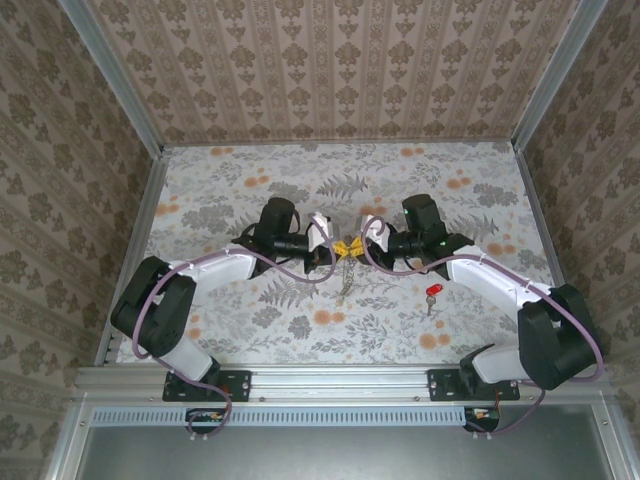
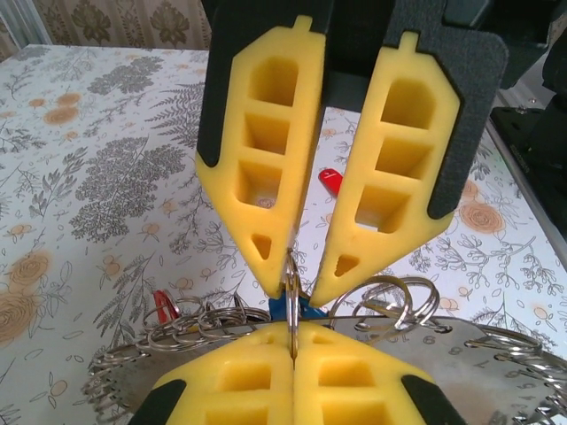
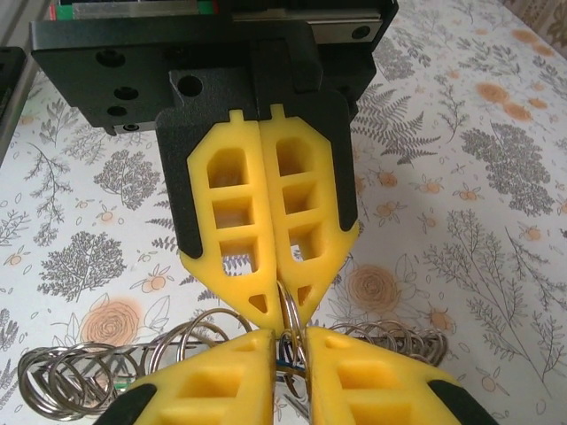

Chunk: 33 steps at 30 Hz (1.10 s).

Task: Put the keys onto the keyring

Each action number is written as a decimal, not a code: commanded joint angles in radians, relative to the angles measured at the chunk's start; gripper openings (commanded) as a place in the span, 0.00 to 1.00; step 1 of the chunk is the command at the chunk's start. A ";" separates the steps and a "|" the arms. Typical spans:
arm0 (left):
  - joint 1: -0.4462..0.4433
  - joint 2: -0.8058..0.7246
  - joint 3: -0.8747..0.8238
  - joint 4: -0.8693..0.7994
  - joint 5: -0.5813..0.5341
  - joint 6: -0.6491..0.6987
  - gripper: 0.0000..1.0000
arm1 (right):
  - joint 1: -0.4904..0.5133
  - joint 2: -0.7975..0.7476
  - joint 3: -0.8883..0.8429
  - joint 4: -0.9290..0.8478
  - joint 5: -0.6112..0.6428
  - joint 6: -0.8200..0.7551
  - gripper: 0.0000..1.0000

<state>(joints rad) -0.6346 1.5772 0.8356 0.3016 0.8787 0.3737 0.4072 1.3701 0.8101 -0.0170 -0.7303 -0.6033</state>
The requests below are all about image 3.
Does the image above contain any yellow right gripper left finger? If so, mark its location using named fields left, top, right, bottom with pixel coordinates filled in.
left=100, top=327, right=278, bottom=425

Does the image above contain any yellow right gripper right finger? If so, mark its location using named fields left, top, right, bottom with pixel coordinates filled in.
left=304, top=326, right=501, bottom=425

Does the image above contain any silver metal keyring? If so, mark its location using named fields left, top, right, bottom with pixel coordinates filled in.
left=275, top=277, right=307, bottom=382
left=48, top=343, right=106, bottom=418
left=17, top=349, right=74, bottom=420
left=400, top=326, right=449, bottom=368
left=149, top=309, right=252, bottom=382

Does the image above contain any floral patterned table cover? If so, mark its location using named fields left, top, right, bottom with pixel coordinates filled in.
left=0, top=0, right=567, bottom=425

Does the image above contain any black left base mounting plate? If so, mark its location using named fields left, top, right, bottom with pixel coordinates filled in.
left=0, top=46, right=27, bottom=117

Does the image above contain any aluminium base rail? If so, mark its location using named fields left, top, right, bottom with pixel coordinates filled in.
left=0, top=59, right=48, bottom=160

